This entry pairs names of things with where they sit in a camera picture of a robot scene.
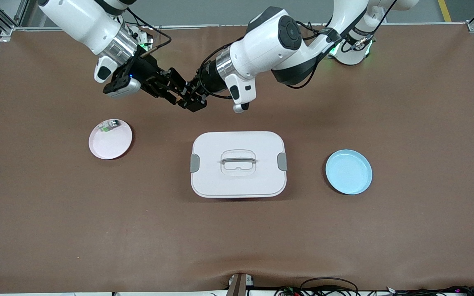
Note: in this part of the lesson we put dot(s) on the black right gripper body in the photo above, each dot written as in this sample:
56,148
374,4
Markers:
145,69

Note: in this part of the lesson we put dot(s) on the green and white switch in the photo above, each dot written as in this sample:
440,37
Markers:
109,125

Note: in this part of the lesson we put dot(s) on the aluminium table edge rail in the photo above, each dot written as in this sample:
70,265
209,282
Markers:
200,26

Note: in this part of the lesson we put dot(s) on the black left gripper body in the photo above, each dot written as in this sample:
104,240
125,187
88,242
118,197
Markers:
209,80

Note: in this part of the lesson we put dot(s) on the light blue round plate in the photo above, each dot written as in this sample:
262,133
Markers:
349,172

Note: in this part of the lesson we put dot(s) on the brown table mat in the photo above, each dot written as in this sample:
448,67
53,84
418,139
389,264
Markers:
97,226

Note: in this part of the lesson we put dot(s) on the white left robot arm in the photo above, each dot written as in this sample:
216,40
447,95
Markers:
270,45

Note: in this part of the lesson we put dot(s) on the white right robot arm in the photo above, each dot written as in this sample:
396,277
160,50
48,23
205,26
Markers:
84,24

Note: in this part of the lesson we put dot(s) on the white lidded storage box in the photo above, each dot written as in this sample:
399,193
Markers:
237,181

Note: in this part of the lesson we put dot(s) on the metal bracket at table edge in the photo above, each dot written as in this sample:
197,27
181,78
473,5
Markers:
239,285

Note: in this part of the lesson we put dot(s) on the pale pink round plate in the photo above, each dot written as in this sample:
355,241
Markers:
109,144

